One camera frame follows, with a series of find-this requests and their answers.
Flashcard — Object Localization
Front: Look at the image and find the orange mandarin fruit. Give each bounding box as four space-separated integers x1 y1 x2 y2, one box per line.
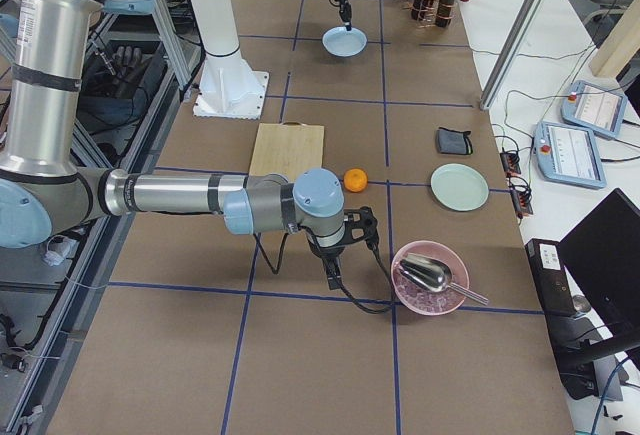
343 168 368 193

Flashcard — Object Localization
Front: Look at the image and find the light blue plate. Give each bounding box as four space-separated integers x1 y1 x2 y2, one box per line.
322 26 368 58

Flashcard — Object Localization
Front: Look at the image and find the pale green plate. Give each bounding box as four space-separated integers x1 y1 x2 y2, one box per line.
430 163 489 212

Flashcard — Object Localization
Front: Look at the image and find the pink bowl with ice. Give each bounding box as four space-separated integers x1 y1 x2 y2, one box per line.
391 240 470 316

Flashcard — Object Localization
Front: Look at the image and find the metal scoop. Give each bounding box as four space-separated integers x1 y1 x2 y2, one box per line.
400 253 489 305

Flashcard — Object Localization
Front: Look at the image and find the wooden cutting board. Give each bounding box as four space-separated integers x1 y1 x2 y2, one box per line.
249 123 325 181

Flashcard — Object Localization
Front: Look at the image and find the grey folded cloth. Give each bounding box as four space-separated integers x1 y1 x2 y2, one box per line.
436 127 474 156

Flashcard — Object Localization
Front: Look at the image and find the orange black electronics module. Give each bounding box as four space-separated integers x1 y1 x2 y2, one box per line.
499 149 533 220

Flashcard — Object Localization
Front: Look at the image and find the black computer box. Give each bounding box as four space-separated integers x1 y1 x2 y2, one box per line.
525 238 575 317

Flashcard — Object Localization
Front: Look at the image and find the teach pendant near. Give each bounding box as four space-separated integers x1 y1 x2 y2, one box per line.
534 121 607 189

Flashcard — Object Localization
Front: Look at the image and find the teach pendant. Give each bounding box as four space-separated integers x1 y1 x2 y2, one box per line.
534 121 607 189
560 80 628 140

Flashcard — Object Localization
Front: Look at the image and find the black computer monitor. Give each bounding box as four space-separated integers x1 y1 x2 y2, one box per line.
559 188 639 365

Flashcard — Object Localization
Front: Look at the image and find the teach pendant far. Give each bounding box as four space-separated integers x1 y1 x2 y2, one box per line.
560 80 628 140

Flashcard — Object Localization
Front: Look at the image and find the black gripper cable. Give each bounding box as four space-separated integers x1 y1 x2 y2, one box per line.
253 232 396 315

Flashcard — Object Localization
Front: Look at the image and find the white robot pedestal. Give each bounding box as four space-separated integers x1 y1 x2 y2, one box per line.
191 0 269 120

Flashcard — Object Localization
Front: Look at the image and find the aluminium frame post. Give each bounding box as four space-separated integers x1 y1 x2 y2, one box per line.
479 0 545 110

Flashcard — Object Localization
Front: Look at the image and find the wooden post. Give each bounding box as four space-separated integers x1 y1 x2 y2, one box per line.
589 0 640 78

